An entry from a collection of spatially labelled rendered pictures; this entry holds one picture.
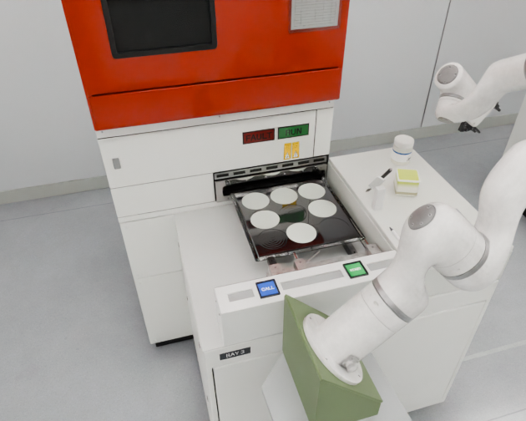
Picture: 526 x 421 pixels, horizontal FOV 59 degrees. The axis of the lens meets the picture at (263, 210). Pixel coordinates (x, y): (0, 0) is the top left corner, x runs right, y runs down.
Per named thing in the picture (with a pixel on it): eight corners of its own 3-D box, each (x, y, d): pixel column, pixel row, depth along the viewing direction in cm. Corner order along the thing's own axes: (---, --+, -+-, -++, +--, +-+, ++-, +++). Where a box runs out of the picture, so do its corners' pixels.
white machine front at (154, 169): (118, 219, 172) (93, 122, 147) (323, 184, 189) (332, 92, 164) (118, 224, 170) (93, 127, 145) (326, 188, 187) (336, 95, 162)
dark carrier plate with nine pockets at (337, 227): (234, 195, 171) (234, 193, 171) (321, 180, 178) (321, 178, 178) (259, 257, 145) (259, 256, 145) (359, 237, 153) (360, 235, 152)
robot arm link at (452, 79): (472, 110, 139) (483, 81, 140) (456, 90, 130) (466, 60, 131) (447, 109, 146) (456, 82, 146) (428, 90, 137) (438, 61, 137)
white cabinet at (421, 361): (194, 345, 225) (173, 215, 175) (374, 302, 246) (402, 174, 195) (220, 482, 177) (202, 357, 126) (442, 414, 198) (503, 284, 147)
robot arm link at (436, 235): (417, 332, 101) (508, 261, 94) (362, 286, 94) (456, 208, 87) (398, 297, 112) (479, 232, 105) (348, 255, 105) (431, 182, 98)
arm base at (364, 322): (371, 395, 107) (433, 348, 101) (318, 369, 97) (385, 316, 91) (341, 332, 122) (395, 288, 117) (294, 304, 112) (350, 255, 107)
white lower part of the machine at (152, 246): (141, 256, 274) (113, 134, 223) (274, 230, 291) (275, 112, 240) (152, 355, 221) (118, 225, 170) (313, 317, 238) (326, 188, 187)
